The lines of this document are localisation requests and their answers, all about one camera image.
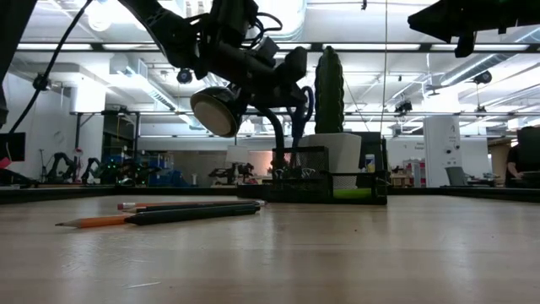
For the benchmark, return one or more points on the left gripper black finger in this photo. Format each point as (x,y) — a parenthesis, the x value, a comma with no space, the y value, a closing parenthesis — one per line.
(278,97)
(293,65)

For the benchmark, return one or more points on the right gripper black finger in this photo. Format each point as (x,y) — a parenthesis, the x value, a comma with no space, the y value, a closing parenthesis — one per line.
(447,24)
(443,10)

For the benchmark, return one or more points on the black binder clip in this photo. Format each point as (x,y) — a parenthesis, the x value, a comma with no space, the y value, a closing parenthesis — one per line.
(308,172)
(280,173)

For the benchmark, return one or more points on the green sticky note pad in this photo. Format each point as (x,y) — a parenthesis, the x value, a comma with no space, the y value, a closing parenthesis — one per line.
(352,193)

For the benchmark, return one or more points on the thick black pen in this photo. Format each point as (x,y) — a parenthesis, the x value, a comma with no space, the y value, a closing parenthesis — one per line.
(190,214)

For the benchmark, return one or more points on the orange pencil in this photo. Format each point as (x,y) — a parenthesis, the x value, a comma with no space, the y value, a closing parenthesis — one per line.
(97,220)
(122,206)

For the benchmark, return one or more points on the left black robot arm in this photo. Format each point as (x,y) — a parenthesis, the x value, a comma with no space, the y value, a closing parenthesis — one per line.
(169,29)

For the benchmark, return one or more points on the black background robot arm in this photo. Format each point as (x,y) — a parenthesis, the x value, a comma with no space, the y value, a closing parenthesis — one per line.
(61,166)
(230,173)
(93,169)

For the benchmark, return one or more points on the black mesh desk organizer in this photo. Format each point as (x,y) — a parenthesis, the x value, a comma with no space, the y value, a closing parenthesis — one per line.
(308,190)

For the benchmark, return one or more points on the tall green cactus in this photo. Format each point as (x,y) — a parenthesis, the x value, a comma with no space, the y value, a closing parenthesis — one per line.
(329,93)

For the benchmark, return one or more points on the black gooseneck desk lamp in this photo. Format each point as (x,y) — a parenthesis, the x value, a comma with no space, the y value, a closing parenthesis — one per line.
(215,114)

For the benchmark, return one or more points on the yellow label canister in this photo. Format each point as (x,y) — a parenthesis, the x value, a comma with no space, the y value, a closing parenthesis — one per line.
(370,164)

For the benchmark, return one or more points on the dark computer monitor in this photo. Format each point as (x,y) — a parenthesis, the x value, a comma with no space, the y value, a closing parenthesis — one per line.
(529,139)

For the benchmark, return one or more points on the blue cloth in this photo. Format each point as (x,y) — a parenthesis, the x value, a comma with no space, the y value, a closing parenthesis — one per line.
(178,179)

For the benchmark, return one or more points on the blue storage bin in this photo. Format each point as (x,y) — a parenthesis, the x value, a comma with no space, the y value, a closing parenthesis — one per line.
(156,162)
(113,162)

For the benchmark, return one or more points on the black metal shelving rack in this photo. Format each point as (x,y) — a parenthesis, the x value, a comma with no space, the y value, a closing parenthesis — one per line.
(118,131)

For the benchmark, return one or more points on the person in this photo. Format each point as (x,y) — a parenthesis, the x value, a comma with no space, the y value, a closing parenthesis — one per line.
(512,169)

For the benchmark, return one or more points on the red tag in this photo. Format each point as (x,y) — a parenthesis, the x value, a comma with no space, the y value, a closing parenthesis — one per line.
(5,162)

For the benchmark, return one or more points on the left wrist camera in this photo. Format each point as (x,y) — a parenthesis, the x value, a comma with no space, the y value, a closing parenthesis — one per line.
(270,46)

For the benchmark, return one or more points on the black overhead frame beam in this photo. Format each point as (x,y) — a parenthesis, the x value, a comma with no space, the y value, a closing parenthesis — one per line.
(426,46)

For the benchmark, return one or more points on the black ceiling camera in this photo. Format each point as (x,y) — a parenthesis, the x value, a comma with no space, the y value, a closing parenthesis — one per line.
(41,83)
(403,106)
(184,76)
(483,77)

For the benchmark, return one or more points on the ventilation duct with grille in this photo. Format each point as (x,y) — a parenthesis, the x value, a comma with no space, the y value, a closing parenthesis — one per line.
(147,90)

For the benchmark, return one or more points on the black table edge rail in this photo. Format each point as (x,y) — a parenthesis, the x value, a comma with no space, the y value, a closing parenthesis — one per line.
(126,191)

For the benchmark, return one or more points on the black wall monitor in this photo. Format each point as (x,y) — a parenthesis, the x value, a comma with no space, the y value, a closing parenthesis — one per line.
(14,148)

